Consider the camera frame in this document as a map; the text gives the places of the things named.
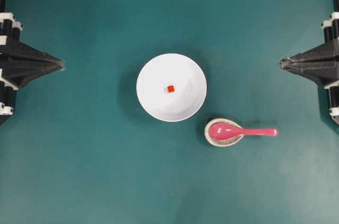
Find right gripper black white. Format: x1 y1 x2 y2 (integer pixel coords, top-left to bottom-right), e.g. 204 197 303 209
279 11 339 126

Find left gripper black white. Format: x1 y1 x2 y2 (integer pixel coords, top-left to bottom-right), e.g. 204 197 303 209
1 12 64 125

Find pink plastic soup spoon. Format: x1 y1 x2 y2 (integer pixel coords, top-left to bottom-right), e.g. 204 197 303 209
209 123 279 140

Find small red cube block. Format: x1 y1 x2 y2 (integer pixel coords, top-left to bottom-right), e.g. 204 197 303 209
167 85 175 93

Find speckled ceramic spoon rest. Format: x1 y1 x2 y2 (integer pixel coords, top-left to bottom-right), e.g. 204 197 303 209
204 118 244 147

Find white round bowl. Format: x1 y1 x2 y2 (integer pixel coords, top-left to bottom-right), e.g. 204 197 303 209
136 53 207 122

